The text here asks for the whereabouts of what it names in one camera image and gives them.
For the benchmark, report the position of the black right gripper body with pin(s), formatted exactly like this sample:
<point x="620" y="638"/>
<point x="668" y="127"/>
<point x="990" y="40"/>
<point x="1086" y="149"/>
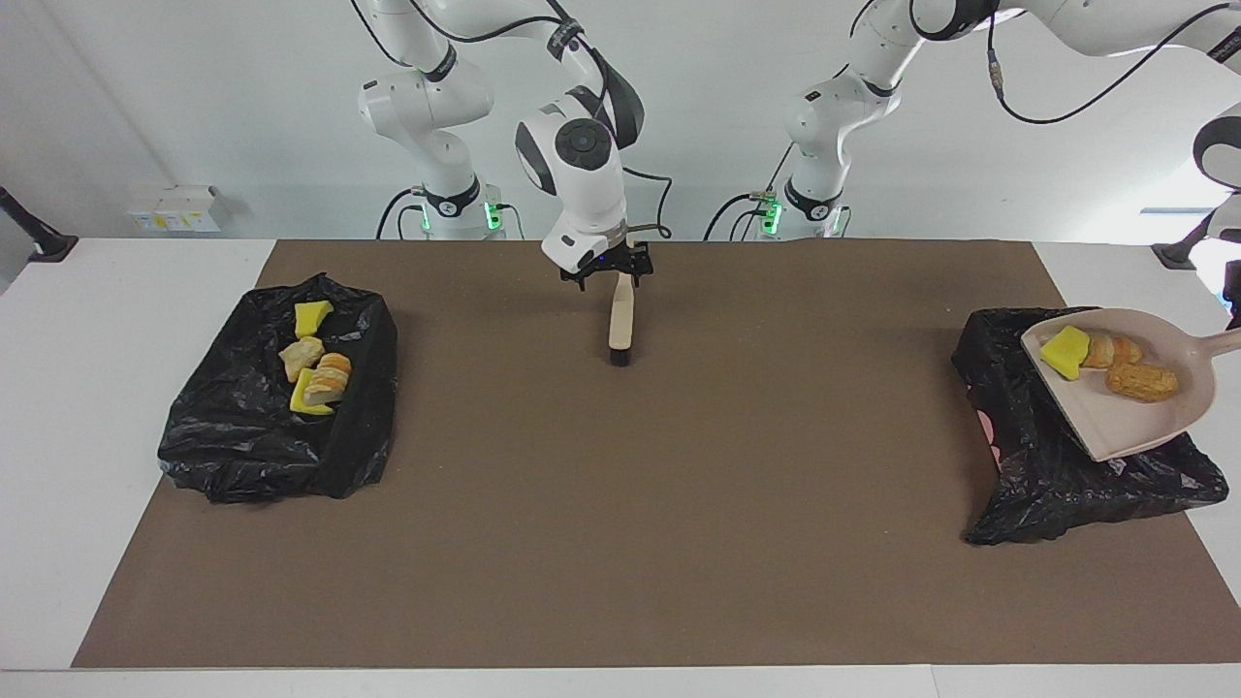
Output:
<point x="616" y="260"/>

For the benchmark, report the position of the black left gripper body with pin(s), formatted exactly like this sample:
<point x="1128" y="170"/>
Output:
<point x="1235" y="310"/>

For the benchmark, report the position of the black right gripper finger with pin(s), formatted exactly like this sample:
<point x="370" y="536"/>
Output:
<point x="642" y="271"/>
<point x="585" y="275"/>

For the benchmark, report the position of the beige hand brush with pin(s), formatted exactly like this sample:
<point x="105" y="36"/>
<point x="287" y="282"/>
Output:
<point x="620" y="325"/>

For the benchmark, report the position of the brown bread loaf toy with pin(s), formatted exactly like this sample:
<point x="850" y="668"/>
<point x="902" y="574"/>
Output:
<point x="1142" y="382"/>

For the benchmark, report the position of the beige foam chunk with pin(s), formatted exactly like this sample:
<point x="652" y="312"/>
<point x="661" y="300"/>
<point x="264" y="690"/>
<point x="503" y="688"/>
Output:
<point x="301" y="359"/>
<point x="1113" y="349"/>

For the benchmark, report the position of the beige plastic dustpan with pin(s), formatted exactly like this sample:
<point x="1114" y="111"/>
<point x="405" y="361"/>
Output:
<point x="1125" y="427"/>

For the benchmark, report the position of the yellow sponge chunk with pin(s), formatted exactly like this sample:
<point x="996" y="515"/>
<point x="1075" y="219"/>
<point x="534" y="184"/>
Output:
<point x="1065" y="353"/>

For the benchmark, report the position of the striped orange croissant toy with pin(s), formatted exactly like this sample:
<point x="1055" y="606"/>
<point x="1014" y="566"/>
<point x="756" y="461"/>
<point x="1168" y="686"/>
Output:
<point x="330" y="380"/>

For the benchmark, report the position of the small yellow sponge wedge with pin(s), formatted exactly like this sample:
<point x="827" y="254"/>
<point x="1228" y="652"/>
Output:
<point x="312" y="318"/>

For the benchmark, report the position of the notched yellow sponge piece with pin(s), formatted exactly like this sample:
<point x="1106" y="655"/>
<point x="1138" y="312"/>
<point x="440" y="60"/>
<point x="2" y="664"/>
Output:
<point x="298" y="393"/>

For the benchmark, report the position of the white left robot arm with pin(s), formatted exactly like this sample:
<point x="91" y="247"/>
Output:
<point x="843" y="107"/>

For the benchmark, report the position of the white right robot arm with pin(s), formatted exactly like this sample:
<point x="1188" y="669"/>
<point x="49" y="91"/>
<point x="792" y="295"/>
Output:
<point x="587" y="194"/>

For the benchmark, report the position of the black bag on pink bin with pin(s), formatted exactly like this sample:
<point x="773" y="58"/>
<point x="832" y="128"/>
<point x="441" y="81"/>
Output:
<point x="1028" y="485"/>

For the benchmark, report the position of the black trash bag bin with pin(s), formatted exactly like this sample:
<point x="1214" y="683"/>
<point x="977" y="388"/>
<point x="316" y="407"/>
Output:
<point x="242" y="446"/>

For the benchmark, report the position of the brown table mat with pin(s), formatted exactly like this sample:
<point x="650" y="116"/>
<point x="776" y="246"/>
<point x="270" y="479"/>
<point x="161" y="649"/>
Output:
<point x="620" y="591"/>

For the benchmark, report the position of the black camera stand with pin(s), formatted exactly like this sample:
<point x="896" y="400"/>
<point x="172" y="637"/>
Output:
<point x="1178" y="254"/>
<point x="53" y="247"/>

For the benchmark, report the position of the white wall socket box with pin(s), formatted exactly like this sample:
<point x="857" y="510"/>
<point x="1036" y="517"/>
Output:
<point x="175" y="209"/>

